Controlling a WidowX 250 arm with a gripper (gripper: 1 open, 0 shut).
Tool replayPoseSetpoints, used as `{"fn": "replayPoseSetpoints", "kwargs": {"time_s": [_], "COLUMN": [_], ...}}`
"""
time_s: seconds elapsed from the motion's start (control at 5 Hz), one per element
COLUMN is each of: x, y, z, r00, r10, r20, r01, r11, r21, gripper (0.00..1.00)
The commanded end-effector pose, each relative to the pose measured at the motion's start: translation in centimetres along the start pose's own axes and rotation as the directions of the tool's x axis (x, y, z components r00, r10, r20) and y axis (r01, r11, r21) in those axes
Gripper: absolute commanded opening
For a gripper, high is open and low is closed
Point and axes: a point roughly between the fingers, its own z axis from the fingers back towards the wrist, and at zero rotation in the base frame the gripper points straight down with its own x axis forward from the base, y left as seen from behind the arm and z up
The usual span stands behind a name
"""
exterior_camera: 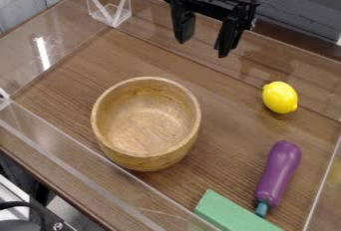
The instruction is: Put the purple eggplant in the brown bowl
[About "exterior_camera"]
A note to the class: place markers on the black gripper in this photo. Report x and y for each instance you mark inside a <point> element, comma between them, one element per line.
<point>236,13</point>

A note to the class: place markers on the purple toy eggplant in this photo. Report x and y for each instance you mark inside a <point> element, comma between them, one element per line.
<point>283,162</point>

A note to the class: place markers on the brown wooden bowl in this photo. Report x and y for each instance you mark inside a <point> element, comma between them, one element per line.
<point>146,120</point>

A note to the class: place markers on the yellow toy lemon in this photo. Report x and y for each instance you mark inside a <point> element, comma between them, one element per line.
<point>280,98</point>

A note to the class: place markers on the green rectangular block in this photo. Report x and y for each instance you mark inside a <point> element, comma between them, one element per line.
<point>229,217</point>

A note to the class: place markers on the clear acrylic corner bracket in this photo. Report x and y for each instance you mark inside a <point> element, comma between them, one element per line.
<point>110,14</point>

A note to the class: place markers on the clear acrylic tray wall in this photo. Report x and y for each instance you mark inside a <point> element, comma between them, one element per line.
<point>63,58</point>

